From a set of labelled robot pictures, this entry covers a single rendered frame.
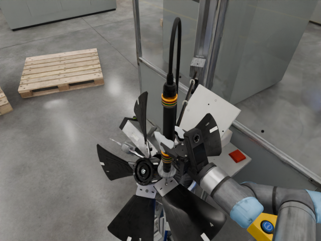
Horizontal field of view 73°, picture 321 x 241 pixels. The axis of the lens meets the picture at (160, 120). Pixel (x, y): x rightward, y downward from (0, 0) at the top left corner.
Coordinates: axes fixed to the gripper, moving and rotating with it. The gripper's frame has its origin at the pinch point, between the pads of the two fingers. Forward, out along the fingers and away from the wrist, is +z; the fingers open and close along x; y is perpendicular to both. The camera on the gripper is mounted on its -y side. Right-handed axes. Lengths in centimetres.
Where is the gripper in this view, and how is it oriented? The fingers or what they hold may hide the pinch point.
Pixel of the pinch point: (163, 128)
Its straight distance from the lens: 70.7
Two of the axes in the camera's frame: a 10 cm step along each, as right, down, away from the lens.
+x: 7.9, -4.4, 4.4
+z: -6.2, -5.6, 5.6
